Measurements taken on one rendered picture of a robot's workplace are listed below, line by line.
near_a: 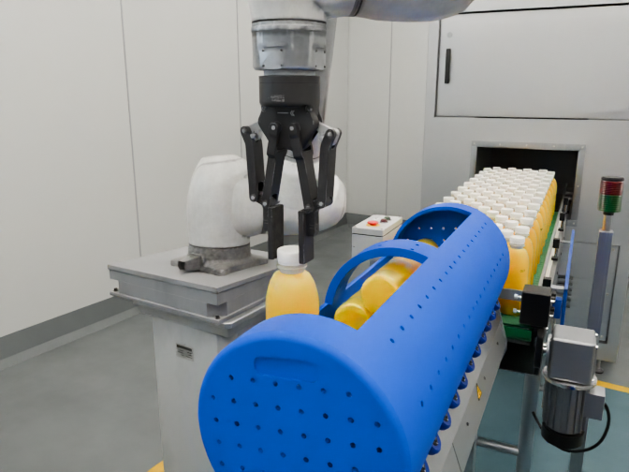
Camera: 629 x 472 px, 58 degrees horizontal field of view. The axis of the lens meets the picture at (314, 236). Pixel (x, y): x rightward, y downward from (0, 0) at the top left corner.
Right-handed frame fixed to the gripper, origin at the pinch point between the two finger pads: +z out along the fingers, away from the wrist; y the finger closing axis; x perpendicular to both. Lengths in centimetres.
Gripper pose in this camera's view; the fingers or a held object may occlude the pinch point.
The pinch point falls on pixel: (290, 234)
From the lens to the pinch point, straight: 75.1
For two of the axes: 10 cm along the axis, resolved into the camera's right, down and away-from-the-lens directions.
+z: 0.0, 9.7, 2.5
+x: 4.3, -2.3, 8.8
